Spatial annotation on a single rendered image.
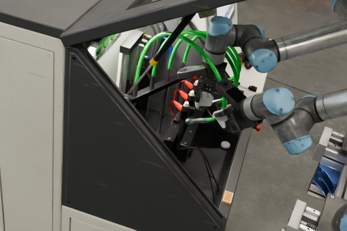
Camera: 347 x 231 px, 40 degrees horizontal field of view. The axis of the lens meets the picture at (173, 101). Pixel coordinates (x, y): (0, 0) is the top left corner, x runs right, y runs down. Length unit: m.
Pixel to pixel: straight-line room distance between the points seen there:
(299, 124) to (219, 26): 0.43
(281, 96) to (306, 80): 3.20
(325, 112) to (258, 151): 2.09
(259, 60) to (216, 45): 0.17
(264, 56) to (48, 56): 0.64
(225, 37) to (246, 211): 1.64
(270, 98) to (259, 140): 2.29
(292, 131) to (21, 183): 0.99
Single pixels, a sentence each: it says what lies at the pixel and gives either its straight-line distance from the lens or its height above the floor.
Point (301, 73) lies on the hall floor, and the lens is 4.58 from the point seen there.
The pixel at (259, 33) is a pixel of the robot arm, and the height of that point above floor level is 1.46.
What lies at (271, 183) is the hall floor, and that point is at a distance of 3.27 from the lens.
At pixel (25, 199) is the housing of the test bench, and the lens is 1.90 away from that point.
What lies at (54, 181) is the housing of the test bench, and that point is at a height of 0.90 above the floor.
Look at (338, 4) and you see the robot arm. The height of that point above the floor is 1.56.
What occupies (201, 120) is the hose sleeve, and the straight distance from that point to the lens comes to 1.64.
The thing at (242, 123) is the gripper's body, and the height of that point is 1.29.
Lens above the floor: 2.15
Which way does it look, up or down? 35 degrees down
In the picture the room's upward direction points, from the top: 10 degrees clockwise
